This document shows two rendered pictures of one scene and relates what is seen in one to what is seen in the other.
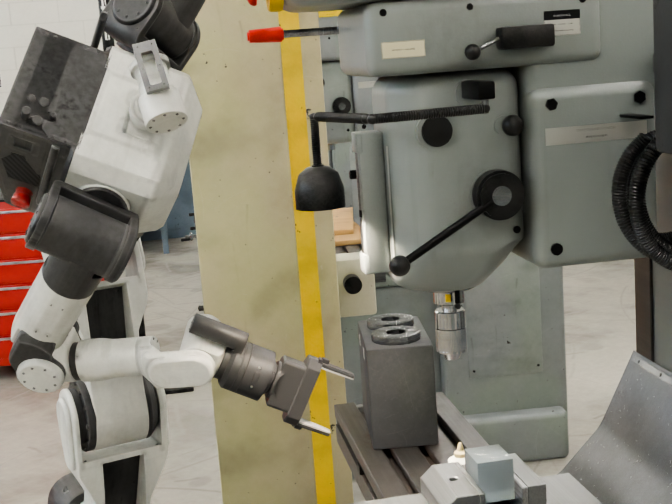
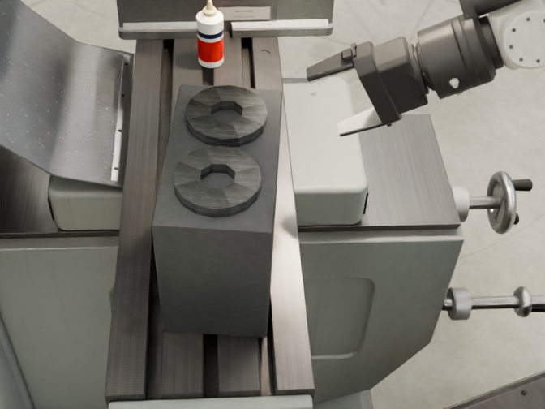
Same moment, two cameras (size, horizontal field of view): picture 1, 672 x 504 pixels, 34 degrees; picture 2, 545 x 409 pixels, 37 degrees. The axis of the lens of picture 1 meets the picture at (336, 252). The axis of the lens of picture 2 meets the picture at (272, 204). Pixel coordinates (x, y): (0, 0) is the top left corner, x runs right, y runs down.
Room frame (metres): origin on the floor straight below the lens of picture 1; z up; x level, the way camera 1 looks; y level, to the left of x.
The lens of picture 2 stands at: (2.61, -0.01, 1.75)
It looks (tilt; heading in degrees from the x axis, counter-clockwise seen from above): 47 degrees down; 183
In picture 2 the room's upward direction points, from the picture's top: 3 degrees clockwise
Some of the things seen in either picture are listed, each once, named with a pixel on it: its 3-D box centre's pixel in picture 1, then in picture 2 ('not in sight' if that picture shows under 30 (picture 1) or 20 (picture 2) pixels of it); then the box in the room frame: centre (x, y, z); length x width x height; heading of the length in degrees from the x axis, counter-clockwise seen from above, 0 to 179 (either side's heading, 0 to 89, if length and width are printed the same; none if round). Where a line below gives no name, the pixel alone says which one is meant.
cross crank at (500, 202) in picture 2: not in sight; (482, 203); (1.56, 0.33, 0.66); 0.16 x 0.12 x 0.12; 99
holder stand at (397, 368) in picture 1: (396, 376); (223, 206); (1.99, -0.10, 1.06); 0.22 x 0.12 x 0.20; 2
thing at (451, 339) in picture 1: (450, 332); not in sight; (1.64, -0.17, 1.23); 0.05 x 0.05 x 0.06
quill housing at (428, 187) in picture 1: (445, 178); not in sight; (1.64, -0.17, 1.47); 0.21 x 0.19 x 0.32; 9
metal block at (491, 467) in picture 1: (489, 473); not in sight; (1.47, -0.19, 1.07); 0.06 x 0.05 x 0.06; 10
